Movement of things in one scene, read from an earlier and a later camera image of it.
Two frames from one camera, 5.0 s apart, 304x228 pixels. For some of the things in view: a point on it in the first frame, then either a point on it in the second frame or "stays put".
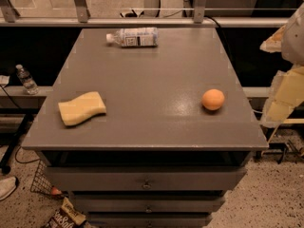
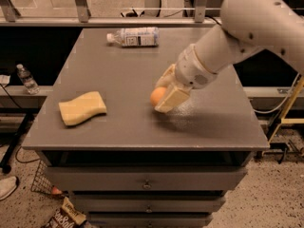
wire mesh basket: [41, 182] stays put
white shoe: [8, 185] stays put
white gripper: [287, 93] to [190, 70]
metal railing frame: [9, 18] stays put
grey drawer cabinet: [157, 157] stays put
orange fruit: [213, 99] to [157, 94]
